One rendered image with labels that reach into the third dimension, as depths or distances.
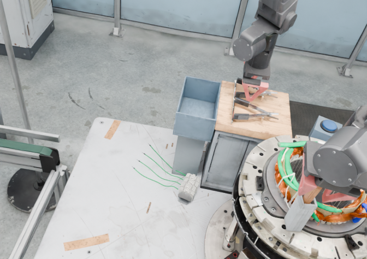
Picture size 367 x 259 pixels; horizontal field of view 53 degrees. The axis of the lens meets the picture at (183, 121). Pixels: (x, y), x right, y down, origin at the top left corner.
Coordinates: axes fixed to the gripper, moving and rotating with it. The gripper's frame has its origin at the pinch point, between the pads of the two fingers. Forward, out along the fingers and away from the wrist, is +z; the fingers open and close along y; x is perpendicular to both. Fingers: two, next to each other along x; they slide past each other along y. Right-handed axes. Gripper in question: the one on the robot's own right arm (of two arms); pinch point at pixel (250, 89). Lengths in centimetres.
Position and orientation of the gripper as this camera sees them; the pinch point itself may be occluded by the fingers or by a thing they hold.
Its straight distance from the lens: 105.2
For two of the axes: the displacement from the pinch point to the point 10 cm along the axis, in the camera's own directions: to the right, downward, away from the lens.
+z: -1.0, 7.0, 7.0
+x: 9.8, 1.7, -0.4
